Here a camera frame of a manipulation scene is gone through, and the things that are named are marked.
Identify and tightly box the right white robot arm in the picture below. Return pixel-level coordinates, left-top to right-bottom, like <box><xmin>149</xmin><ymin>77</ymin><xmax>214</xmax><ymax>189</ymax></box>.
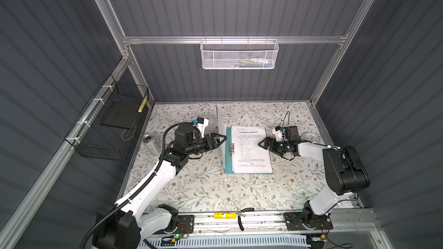
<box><xmin>259</xmin><ymin>126</ymin><xmax>370</xmax><ymax>230</ymax></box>

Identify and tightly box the white and teal clock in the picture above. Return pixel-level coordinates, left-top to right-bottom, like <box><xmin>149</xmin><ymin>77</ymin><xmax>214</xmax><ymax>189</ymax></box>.
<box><xmin>301</xmin><ymin>132</ymin><xmax>321</xmax><ymax>143</ymax></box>

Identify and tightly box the white wire mesh basket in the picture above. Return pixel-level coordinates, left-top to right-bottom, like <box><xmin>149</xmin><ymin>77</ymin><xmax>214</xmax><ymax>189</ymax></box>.
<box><xmin>200</xmin><ymin>39</ymin><xmax>279</xmax><ymax>70</ymax></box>

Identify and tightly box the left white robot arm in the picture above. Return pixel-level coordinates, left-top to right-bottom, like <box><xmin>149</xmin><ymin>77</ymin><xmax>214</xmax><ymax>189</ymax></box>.
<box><xmin>79</xmin><ymin>121</ymin><xmax>228</xmax><ymax>249</ymax></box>

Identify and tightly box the yellow label tag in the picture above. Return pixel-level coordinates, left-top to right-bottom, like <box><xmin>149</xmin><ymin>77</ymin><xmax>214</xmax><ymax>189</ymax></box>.
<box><xmin>214</xmin><ymin>212</ymin><xmax>237</xmax><ymax>219</ymax></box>

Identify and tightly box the silver folder clip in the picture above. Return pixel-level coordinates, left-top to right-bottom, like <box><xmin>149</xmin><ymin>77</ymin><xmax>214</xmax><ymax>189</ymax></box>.
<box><xmin>229</xmin><ymin>142</ymin><xmax>234</xmax><ymax>156</ymax></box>

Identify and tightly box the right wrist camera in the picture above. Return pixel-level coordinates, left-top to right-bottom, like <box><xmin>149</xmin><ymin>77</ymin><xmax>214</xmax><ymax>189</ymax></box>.
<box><xmin>272</xmin><ymin>126</ymin><xmax>284</xmax><ymax>142</ymax></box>

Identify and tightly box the black notebook in basket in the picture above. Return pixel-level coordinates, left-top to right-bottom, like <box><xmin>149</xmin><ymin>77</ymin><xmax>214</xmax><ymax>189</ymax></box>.
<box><xmin>100</xmin><ymin>101</ymin><xmax>139</xmax><ymax>130</ymax></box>

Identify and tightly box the teal file folder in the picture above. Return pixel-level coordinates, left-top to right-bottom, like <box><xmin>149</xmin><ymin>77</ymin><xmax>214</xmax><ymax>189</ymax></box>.
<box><xmin>216</xmin><ymin>103</ymin><xmax>273</xmax><ymax>176</ymax></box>

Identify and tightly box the black corrugated cable conduit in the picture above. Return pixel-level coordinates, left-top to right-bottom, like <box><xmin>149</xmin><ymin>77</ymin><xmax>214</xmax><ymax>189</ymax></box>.
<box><xmin>78</xmin><ymin>122</ymin><xmax>195</xmax><ymax>249</ymax></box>

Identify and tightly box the English text paper sheet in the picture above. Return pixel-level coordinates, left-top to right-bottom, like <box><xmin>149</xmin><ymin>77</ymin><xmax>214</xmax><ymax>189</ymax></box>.
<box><xmin>216</xmin><ymin>104</ymin><xmax>227</xmax><ymax>157</ymax></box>

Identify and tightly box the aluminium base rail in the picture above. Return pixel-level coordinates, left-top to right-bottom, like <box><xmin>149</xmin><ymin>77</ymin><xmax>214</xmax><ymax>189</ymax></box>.
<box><xmin>178</xmin><ymin>208</ymin><xmax>381</xmax><ymax>236</ymax></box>

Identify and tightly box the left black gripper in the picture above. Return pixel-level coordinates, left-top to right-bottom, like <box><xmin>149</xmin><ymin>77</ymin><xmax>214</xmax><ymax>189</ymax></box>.
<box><xmin>185</xmin><ymin>133</ymin><xmax>226</xmax><ymax>157</ymax></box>

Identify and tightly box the Chinese title paper sheet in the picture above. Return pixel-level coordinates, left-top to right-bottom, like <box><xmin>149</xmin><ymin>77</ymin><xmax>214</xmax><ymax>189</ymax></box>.
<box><xmin>231</xmin><ymin>126</ymin><xmax>273</xmax><ymax>174</ymax></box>

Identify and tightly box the yellow marker pen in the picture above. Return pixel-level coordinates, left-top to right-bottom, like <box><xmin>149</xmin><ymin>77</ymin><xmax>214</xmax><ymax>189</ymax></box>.
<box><xmin>138</xmin><ymin>96</ymin><xmax>148</xmax><ymax>113</ymax></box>

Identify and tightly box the black wire basket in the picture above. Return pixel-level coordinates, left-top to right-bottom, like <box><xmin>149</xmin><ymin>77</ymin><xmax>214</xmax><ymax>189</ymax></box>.
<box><xmin>65</xmin><ymin>77</ymin><xmax>150</xmax><ymax>161</ymax></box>

